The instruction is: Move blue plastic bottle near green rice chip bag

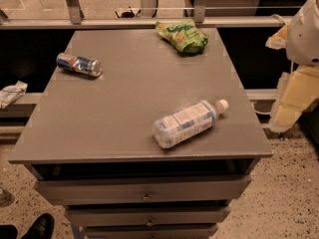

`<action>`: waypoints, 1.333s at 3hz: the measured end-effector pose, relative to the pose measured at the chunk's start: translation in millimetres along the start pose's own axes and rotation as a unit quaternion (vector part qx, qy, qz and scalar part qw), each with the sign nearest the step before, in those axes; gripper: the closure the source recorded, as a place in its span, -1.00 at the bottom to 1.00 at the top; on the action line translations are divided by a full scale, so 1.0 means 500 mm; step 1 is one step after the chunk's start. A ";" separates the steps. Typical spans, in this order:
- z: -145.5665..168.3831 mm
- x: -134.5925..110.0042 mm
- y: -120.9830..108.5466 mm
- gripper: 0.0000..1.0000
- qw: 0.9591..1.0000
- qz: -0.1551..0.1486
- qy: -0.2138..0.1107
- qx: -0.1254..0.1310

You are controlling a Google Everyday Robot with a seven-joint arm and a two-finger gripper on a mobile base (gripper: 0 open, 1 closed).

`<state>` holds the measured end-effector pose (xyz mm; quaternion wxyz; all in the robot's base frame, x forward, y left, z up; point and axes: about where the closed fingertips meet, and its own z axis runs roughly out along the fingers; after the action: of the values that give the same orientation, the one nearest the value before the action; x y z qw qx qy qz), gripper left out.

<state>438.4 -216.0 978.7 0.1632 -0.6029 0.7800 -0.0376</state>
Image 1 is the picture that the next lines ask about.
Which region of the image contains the green rice chip bag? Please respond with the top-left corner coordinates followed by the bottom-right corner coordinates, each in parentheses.
top-left (156, 20), bottom-right (209, 54)

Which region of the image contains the white cable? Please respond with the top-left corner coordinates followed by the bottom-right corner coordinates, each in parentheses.
top-left (251, 101), bottom-right (274, 116)

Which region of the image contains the black shoe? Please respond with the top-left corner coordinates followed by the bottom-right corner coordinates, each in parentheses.
top-left (20, 213), bottom-right (55, 239)

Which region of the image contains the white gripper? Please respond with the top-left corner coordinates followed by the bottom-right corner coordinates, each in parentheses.
top-left (265, 0), bottom-right (319, 132)

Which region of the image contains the blue label plastic bottle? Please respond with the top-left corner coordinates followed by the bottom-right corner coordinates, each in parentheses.
top-left (153, 100), bottom-right (229, 148)

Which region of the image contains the metal railing frame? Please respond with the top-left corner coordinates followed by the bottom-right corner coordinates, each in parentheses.
top-left (0, 0), bottom-right (305, 30)

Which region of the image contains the top drawer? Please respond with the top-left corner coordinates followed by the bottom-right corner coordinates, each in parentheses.
top-left (35, 175), bottom-right (251, 206)

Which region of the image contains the blue silver soda can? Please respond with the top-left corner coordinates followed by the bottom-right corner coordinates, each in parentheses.
top-left (56, 53), bottom-right (102, 78)

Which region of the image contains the grey drawer cabinet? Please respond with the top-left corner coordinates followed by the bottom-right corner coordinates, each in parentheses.
top-left (8, 28), bottom-right (274, 239)

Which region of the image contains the white blue snack packet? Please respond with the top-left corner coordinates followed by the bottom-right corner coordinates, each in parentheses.
top-left (0, 81), bottom-right (28, 109)

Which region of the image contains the middle drawer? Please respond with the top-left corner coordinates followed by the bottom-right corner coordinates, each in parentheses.
top-left (65, 206), bottom-right (230, 227)

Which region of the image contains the bottom drawer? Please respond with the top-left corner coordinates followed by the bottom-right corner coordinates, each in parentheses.
top-left (85, 224), bottom-right (217, 239)

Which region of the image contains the drawer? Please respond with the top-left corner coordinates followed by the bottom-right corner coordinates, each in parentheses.
top-left (35, 175), bottom-right (251, 206)
top-left (65, 206), bottom-right (230, 227)
top-left (85, 224), bottom-right (217, 239)

